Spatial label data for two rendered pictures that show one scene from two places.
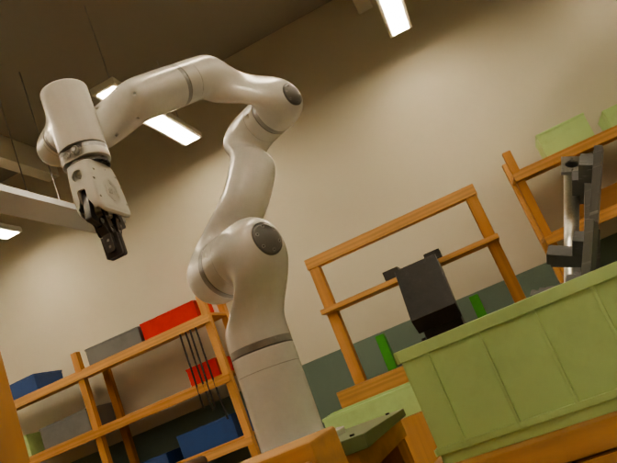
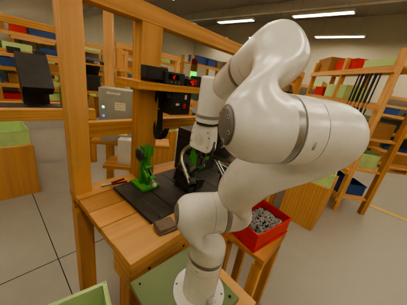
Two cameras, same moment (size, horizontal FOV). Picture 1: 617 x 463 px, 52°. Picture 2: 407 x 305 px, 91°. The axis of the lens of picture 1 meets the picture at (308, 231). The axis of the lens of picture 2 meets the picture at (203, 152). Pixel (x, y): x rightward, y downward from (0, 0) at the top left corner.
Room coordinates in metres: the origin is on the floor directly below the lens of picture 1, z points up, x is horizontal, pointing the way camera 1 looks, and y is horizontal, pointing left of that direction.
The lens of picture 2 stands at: (1.38, -0.32, 1.60)
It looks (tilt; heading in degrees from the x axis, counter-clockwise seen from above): 20 degrees down; 118
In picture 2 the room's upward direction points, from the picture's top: 9 degrees clockwise
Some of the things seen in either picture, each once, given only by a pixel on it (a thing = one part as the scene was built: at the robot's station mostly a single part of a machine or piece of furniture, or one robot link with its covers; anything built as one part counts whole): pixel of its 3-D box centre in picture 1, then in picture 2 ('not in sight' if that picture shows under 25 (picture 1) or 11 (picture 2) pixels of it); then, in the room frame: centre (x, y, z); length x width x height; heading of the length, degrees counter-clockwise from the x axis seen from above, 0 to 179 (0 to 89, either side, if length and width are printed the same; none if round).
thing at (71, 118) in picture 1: (72, 120); (212, 96); (1.04, 0.32, 1.55); 0.09 x 0.08 x 0.13; 46
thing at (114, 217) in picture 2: not in sight; (189, 225); (0.73, 0.87, 0.44); 1.49 x 0.70 x 0.88; 80
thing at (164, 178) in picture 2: not in sight; (197, 178); (0.73, 0.87, 0.89); 1.10 x 0.42 x 0.02; 80
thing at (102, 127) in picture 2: not in sight; (170, 123); (0.36, 0.94, 1.23); 1.30 x 0.05 x 0.09; 80
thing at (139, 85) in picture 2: not in sight; (183, 88); (0.47, 0.92, 1.52); 0.90 x 0.25 x 0.04; 80
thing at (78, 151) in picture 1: (84, 159); (206, 118); (1.03, 0.32, 1.47); 0.09 x 0.08 x 0.03; 170
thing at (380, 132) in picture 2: not in sight; (334, 123); (1.64, 4.20, 1.19); 2.30 x 0.55 x 2.39; 118
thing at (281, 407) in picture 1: (279, 400); (201, 273); (1.19, 0.17, 0.96); 0.19 x 0.19 x 0.18
